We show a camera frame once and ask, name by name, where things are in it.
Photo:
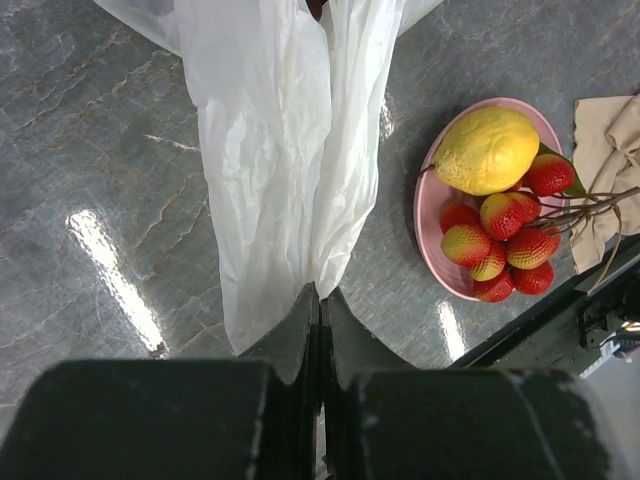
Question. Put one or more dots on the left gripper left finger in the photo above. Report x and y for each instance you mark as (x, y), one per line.
(247, 417)

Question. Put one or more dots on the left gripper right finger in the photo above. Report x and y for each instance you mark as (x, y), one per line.
(386, 419)

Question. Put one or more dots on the fake yellow lemon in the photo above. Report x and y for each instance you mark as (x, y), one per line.
(485, 152)

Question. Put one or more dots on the white plastic bag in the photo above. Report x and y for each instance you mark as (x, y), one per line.
(288, 117)

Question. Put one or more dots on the fake dark red fruit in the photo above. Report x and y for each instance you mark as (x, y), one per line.
(315, 8)

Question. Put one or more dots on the pink plate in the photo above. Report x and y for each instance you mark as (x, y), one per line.
(431, 196)

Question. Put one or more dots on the beige cloth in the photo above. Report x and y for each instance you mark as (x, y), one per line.
(606, 158)

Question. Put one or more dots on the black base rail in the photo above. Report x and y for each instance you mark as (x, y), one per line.
(576, 327)

